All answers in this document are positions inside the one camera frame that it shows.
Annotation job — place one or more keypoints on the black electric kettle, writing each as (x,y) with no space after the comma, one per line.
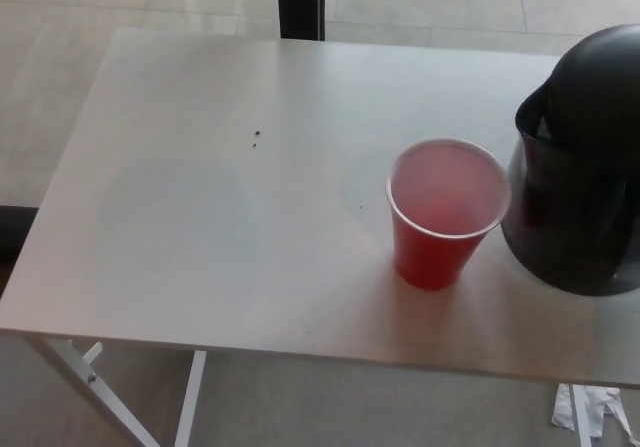
(590,167)

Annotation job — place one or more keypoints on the red plastic cup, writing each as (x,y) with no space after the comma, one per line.
(430,262)

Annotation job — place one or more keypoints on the white straight table leg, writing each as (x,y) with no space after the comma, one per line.
(581,419)
(191,402)

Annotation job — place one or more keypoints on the white slanted table leg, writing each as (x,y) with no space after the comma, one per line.
(67,364)

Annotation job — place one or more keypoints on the crumpled white paper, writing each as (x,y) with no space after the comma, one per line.
(607,409)

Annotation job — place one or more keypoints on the black vertical window post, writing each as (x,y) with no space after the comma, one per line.
(301,2)

